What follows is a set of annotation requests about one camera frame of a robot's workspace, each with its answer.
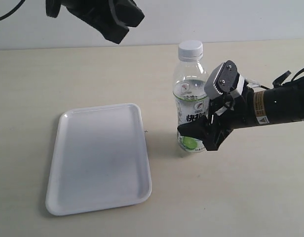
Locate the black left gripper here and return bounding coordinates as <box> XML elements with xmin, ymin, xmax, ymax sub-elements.
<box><xmin>45</xmin><ymin>0</ymin><xmax>145</xmax><ymax>44</ymax></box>

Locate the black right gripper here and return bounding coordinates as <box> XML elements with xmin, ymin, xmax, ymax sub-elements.
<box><xmin>177</xmin><ymin>86</ymin><xmax>255</xmax><ymax>151</ymax></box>

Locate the clear plastic drink bottle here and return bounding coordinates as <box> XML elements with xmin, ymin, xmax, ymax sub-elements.
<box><xmin>172</xmin><ymin>53</ymin><xmax>212</xmax><ymax>153</ymax></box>

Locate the white bottle cap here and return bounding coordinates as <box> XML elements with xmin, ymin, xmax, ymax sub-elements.
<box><xmin>178</xmin><ymin>40</ymin><xmax>203</xmax><ymax>62</ymax></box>

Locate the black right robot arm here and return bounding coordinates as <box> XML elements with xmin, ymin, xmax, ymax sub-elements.
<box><xmin>177</xmin><ymin>76</ymin><xmax>304</xmax><ymax>151</ymax></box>

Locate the white plastic tray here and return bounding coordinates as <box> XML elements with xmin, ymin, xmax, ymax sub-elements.
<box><xmin>45</xmin><ymin>103</ymin><xmax>152</xmax><ymax>216</ymax></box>

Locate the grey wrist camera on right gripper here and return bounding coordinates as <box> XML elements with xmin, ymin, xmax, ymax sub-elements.
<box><xmin>204</xmin><ymin>60</ymin><xmax>245</xmax><ymax>100</ymax></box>

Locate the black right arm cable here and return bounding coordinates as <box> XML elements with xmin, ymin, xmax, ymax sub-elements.
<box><xmin>248</xmin><ymin>65</ymin><xmax>304</xmax><ymax>90</ymax></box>

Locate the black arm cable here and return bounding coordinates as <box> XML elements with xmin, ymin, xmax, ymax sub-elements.
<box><xmin>0</xmin><ymin>0</ymin><xmax>26</xmax><ymax>22</ymax></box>
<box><xmin>248</xmin><ymin>65</ymin><xmax>304</xmax><ymax>90</ymax></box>

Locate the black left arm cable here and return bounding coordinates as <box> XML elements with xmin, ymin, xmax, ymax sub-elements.
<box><xmin>0</xmin><ymin>0</ymin><xmax>26</xmax><ymax>22</ymax></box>

